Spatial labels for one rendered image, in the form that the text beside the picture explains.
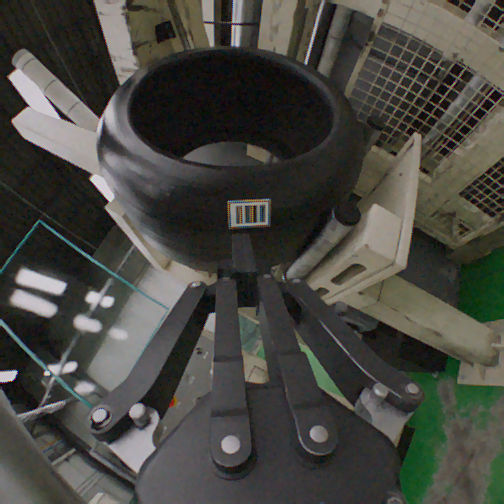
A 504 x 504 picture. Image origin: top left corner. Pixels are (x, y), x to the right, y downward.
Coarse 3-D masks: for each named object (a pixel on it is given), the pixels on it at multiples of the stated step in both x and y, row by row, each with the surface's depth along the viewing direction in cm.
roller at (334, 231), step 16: (336, 208) 35; (352, 208) 35; (336, 224) 35; (352, 224) 34; (320, 240) 42; (336, 240) 39; (304, 256) 50; (320, 256) 46; (288, 272) 63; (304, 272) 56
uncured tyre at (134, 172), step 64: (192, 64) 54; (256, 64) 57; (128, 128) 35; (192, 128) 72; (256, 128) 76; (320, 128) 62; (128, 192) 34; (192, 192) 32; (256, 192) 33; (320, 192) 36; (192, 256) 44; (256, 256) 43
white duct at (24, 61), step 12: (12, 60) 85; (24, 60) 88; (36, 60) 93; (24, 72) 91; (36, 72) 93; (48, 72) 98; (36, 84) 97; (48, 84) 99; (60, 84) 103; (48, 96) 103; (60, 96) 104; (72, 96) 109; (60, 108) 109; (72, 108) 109; (84, 108) 114; (84, 120) 115; (96, 120) 119; (96, 132) 120
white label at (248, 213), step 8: (248, 200) 32; (256, 200) 33; (264, 200) 33; (232, 208) 32; (240, 208) 33; (248, 208) 33; (256, 208) 33; (264, 208) 33; (232, 216) 33; (240, 216) 33; (248, 216) 33; (256, 216) 34; (264, 216) 34; (232, 224) 33; (240, 224) 34; (248, 224) 34; (256, 224) 34; (264, 224) 34
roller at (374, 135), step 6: (366, 120) 46; (372, 120) 45; (378, 120) 46; (366, 126) 47; (372, 126) 45; (378, 126) 45; (384, 126) 46; (366, 132) 47; (372, 132) 46; (378, 132) 46; (366, 138) 48; (372, 138) 48; (366, 144) 50; (372, 144) 50; (366, 150) 51
